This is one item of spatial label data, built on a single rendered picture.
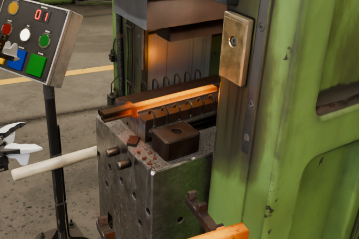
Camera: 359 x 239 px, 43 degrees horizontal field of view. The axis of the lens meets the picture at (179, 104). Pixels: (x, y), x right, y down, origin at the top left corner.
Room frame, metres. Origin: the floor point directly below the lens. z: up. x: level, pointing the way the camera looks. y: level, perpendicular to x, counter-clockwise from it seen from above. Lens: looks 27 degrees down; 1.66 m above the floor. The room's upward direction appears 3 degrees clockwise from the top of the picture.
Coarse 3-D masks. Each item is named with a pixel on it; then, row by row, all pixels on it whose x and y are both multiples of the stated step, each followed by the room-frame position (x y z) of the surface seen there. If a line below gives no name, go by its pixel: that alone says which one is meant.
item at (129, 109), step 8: (200, 88) 1.39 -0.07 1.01; (208, 88) 1.39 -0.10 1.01; (216, 88) 1.41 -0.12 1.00; (168, 96) 1.32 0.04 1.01; (176, 96) 1.32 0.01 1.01; (184, 96) 1.33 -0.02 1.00; (128, 104) 1.24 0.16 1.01; (136, 104) 1.25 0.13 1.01; (144, 104) 1.25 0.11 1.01; (152, 104) 1.26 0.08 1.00; (104, 112) 1.18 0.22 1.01; (112, 112) 1.18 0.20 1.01; (120, 112) 1.21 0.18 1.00; (128, 112) 1.22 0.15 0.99; (136, 112) 1.22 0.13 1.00; (104, 120) 1.17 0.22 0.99; (112, 120) 1.18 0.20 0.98
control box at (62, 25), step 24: (24, 0) 1.69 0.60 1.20; (0, 24) 1.68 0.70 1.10; (24, 24) 1.63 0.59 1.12; (48, 24) 1.58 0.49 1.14; (72, 24) 1.58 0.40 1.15; (24, 48) 1.58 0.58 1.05; (48, 48) 1.53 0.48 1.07; (72, 48) 1.57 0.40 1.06; (24, 72) 1.52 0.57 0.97; (48, 72) 1.48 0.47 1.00
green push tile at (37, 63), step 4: (32, 56) 1.53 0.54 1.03; (36, 56) 1.53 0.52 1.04; (40, 56) 1.52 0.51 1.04; (32, 60) 1.52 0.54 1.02; (36, 60) 1.52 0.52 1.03; (40, 60) 1.51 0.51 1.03; (44, 60) 1.50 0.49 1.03; (28, 64) 1.52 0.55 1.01; (32, 64) 1.52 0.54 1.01; (36, 64) 1.51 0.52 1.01; (40, 64) 1.50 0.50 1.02; (44, 64) 1.50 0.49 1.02; (28, 68) 1.51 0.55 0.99; (32, 68) 1.51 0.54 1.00; (36, 68) 1.50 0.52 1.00; (40, 68) 1.49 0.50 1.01; (28, 72) 1.50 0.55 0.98; (32, 72) 1.50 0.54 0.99; (36, 72) 1.49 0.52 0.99; (40, 72) 1.48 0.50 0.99; (36, 76) 1.48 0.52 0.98; (40, 76) 1.48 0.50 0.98
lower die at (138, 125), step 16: (192, 80) 1.52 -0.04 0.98; (208, 80) 1.50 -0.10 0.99; (128, 96) 1.36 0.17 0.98; (144, 96) 1.35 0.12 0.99; (160, 96) 1.35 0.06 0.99; (192, 96) 1.34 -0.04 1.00; (144, 112) 1.23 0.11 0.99; (160, 112) 1.24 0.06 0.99; (176, 112) 1.24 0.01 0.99; (144, 128) 1.18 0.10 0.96
